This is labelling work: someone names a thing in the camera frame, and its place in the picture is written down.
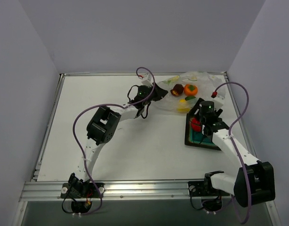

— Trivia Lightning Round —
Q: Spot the red fake apple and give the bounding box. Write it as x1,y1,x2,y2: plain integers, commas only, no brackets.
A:
190,117,202,133

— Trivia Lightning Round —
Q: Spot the dark maroon fake fruit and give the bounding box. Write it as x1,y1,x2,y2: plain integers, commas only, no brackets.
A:
170,84,184,97

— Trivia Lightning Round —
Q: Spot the translucent printed plastic bag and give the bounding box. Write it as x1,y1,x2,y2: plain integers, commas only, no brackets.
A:
153,71,226,113

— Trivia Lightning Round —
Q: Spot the yellow fake pear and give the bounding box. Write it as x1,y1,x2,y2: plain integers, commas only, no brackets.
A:
177,99,190,113

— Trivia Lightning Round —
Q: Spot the green fake lime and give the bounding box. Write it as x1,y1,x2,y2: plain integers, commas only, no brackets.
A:
185,96,196,101

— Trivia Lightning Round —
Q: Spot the orange fake persimmon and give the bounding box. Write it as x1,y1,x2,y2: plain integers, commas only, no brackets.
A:
184,84,198,96

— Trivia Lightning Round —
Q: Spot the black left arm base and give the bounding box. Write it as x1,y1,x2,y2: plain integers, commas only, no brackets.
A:
60,182,104,199

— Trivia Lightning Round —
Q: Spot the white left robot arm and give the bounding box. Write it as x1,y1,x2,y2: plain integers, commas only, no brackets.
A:
69,83,168,197

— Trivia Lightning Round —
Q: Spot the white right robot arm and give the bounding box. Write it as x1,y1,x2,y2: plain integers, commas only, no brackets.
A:
193,99,275,207

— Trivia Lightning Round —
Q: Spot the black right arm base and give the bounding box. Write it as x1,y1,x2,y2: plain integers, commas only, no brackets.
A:
187,180,230,197

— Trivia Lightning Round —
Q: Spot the black teal square plate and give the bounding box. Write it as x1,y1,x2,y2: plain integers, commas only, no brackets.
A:
185,98,220,150

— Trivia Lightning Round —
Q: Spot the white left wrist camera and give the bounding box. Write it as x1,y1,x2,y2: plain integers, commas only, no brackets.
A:
141,73,153,87

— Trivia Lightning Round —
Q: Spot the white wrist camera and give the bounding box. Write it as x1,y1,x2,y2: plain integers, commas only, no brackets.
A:
211,91,225,109
141,73,153,87

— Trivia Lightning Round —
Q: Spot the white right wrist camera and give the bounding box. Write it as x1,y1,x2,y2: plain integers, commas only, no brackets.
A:
211,91,225,109

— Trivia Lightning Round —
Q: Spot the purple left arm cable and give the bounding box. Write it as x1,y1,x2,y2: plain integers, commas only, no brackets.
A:
63,67,157,216

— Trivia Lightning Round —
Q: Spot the aluminium front frame rail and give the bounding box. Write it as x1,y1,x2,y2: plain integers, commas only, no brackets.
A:
19,178,275,202

